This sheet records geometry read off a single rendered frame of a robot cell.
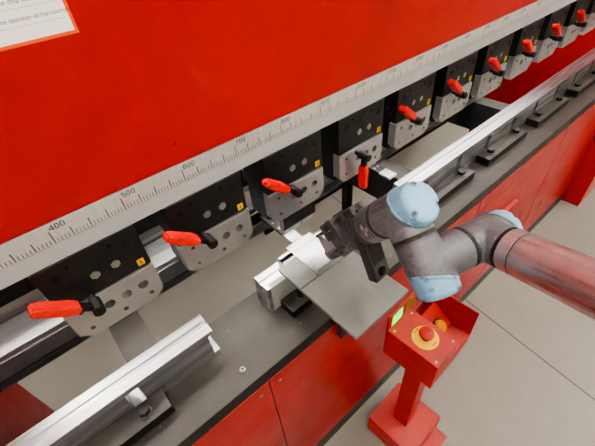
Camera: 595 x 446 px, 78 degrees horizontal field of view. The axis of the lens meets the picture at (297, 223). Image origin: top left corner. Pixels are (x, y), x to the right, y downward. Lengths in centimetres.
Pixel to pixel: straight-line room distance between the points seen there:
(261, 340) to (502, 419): 125
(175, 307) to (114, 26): 187
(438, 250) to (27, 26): 60
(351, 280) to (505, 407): 122
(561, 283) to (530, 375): 149
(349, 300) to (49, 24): 71
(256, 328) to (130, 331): 33
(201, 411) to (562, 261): 74
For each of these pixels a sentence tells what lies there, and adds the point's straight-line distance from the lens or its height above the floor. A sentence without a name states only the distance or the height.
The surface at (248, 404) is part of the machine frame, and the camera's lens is 99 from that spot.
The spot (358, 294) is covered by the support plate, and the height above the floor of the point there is 100.
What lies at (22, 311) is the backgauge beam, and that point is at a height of 98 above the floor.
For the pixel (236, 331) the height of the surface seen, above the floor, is 88.
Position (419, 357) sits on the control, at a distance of 108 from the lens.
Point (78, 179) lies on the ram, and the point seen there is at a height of 144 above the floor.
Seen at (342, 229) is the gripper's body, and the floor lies 118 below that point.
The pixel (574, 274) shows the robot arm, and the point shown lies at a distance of 61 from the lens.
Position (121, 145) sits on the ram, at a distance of 56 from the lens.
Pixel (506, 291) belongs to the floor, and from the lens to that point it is 233.
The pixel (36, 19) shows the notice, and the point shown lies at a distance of 51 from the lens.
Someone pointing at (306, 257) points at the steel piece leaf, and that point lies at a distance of 95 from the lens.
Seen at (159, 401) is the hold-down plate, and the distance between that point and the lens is 94.
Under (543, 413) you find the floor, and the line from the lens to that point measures 202.
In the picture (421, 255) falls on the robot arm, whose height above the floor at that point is 126.
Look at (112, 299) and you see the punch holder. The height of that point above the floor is 123.
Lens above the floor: 170
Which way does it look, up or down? 42 degrees down
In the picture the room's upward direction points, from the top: 6 degrees counter-clockwise
